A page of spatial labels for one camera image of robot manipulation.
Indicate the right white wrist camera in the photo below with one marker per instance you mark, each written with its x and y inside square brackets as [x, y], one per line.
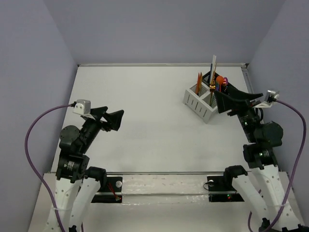
[270, 99]

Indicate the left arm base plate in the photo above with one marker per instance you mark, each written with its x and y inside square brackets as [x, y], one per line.
[111, 192]

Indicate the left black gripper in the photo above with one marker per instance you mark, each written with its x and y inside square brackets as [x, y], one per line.
[101, 120]

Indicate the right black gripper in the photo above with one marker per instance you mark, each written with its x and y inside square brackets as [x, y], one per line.
[224, 103]

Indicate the gold chopstick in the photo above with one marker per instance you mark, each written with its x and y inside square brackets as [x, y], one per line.
[214, 72]

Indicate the gold metal fork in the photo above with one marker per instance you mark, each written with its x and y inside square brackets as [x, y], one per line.
[212, 89]

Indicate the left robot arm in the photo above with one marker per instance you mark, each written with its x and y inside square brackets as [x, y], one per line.
[76, 182]

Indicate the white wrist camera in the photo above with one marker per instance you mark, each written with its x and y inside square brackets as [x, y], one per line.
[270, 99]
[82, 107]

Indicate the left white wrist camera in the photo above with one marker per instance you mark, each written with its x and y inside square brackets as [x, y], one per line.
[82, 107]

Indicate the white utensil container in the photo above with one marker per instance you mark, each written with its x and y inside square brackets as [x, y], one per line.
[202, 104]

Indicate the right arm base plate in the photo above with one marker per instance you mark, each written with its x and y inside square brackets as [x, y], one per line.
[219, 191]

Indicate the orange plastic spoon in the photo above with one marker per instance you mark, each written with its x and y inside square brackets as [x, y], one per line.
[219, 79]

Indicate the gold metal spoon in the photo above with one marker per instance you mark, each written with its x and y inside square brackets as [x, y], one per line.
[225, 83]

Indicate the black utensil container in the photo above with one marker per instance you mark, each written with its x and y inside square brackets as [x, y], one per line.
[207, 78]

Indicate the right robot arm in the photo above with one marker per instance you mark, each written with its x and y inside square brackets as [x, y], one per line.
[270, 203]

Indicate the gold metal knife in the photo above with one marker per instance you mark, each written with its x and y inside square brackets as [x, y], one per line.
[200, 82]

